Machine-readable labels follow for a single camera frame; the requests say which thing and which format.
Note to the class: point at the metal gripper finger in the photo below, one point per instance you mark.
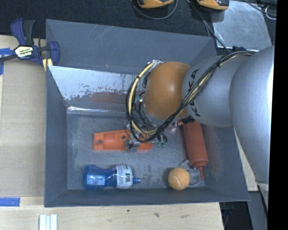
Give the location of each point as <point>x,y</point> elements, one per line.
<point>133,145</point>

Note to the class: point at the orange flat block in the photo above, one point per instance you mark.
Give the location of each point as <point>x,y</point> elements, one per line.
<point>110,140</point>

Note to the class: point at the blue plastic bottle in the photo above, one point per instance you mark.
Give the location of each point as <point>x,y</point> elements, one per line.
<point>100,179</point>

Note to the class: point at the red-brown squeeze bottle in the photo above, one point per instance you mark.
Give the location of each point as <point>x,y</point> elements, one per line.
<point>195,145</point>

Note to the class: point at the orange tennis ball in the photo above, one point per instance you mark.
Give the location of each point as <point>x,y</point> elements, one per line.
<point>178,178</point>

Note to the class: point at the clear glass cup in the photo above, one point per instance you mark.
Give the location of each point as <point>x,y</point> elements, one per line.
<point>194,174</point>

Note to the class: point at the grey metal bin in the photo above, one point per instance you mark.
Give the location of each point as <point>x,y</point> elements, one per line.
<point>94,50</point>

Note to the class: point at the pale wood board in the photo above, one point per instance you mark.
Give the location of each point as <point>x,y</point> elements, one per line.
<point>21,130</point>

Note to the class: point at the black cylinder on white bracket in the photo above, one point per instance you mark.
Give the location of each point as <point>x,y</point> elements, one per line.
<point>188,120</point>

